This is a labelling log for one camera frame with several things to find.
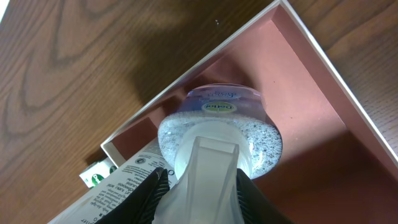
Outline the clear hand sanitizer pump bottle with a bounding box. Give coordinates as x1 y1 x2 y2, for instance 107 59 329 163
154 84 282 223

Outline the white lotion tube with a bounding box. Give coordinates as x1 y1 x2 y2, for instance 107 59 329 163
50 138 177 224

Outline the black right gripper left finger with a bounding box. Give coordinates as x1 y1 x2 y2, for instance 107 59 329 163
96 167 170 224

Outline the white box with pink interior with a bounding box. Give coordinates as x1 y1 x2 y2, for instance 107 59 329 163
101 1 397 223

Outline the green soap box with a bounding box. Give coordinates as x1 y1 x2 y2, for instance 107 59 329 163
79 157 117 189

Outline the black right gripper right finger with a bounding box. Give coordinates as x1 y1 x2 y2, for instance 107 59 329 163
236 169 293 224

